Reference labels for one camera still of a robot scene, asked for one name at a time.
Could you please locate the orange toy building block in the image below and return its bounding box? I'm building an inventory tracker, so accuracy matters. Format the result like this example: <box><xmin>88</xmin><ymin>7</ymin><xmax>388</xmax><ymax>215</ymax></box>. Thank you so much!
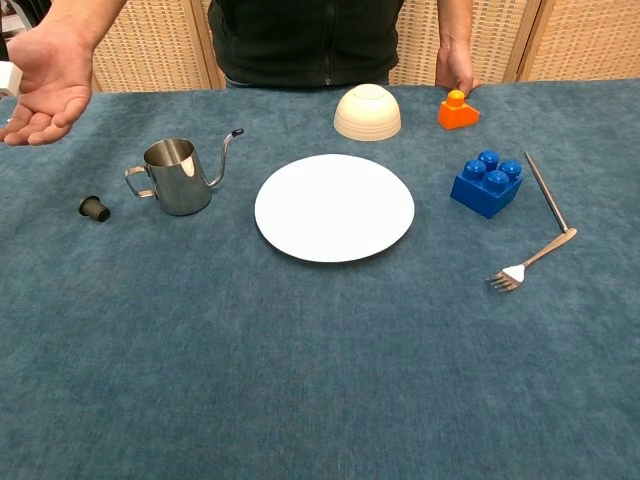
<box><xmin>437</xmin><ymin>89</ymin><xmax>481</xmax><ymax>131</ymax></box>

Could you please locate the metal fork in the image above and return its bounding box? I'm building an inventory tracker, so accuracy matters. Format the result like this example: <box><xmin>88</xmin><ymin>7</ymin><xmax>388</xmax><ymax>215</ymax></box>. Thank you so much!
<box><xmin>487</xmin><ymin>227</ymin><xmax>579</xmax><ymax>294</ymax></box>

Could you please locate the person's right forearm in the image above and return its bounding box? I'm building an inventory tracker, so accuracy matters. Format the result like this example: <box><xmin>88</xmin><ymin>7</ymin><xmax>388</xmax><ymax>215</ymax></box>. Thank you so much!
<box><xmin>35</xmin><ymin>0</ymin><xmax>129</xmax><ymax>52</ymax></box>

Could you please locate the white round plate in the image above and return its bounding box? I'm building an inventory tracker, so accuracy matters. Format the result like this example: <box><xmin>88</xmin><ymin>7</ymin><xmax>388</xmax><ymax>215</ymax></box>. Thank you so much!
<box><xmin>254</xmin><ymin>153</ymin><xmax>416</xmax><ymax>264</ymax></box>

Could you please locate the thin metal rod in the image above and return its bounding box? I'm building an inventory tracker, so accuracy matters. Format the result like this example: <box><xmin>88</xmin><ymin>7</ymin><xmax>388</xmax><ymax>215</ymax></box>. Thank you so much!
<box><xmin>523</xmin><ymin>150</ymin><xmax>570</xmax><ymax>235</ymax></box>

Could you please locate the white plastic block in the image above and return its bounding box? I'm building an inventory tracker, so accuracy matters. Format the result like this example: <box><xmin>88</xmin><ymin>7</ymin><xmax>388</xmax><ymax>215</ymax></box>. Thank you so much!
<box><xmin>0</xmin><ymin>61</ymin><xmax>24</xmax><ymax>99</ymax></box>

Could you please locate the woven rattan screen panel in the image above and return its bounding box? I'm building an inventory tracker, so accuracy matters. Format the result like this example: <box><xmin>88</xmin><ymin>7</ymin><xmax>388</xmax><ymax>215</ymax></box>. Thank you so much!
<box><xmin>517</xmin><ymin>0</ymin><xmax>640</xmax><ymax>84</ymax></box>
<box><xmin>49</xmin><ymin>0</ymin><xmax>227</xmax><ymax>94</ymax></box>
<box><xmin>388</xmin><ymin>0</ymin><xmax>542</xmax><ymax>87</ymax></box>

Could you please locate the person's right hand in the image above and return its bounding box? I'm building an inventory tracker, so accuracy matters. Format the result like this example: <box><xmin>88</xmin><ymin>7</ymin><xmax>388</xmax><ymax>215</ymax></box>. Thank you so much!
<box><xmin>0</xmin><ymin>23</ymin><xmax>96</xmax><ymax>148</ymax></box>

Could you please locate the cream upturned bowl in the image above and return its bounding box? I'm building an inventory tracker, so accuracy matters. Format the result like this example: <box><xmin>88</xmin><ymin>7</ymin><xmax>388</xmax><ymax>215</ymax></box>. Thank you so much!
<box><xmin>333</xmin><ymin>83</ymin><xmax>403</xmax><ymax>142</ymax></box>

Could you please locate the person's left hand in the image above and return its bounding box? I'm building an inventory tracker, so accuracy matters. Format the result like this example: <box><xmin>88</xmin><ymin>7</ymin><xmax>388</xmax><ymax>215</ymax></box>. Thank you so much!
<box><xmin>434</xmin><ymin>44</ymin><xmax>485</xmax><ymax>96</ymax></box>

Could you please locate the blue four-stud building block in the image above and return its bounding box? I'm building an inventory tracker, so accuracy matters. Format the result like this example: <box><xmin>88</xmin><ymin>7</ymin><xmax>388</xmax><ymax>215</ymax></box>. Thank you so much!
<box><xmin>449</xmin><ymin>150</ymin><xmax>524</xmax><ymax>220</ymax></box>

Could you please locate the small black plastic cap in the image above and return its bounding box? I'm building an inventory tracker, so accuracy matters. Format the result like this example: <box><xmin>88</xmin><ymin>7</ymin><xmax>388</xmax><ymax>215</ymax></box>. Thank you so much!
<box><xmin>78</xmin><ymin>195</ymin><xmax>112</xmax><ymax>223</ymax></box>

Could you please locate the blue-green tablecloth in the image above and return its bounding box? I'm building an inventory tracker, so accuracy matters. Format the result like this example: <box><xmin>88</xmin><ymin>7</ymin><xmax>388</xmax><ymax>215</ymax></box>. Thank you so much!
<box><xmin>0</xmin><ymin>78</ymin><xmax>640</xmax><ymax>480</ymax></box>

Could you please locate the steel gooseneck pour-over kettle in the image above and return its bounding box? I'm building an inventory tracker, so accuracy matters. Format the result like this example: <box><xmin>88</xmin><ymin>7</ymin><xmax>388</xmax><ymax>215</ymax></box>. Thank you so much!
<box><xmin>124</xmin><ymin>128</ymin><xmax>245</xmax><ymax>217</ymax></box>

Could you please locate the person's left forearm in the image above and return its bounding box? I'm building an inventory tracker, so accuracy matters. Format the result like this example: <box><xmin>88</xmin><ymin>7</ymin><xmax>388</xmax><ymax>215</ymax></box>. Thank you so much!
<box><xmin>436</xmin><ymin>0</ymin><xmax>475</xmax><ymax>50</ymax></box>

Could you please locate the person's black shirt torso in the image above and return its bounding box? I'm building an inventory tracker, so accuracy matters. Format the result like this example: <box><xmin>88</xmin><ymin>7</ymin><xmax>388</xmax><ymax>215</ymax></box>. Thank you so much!
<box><xmin>207</xmin><ymin>0</ymin><xmax>405</xmax><ymax>91</ymax></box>

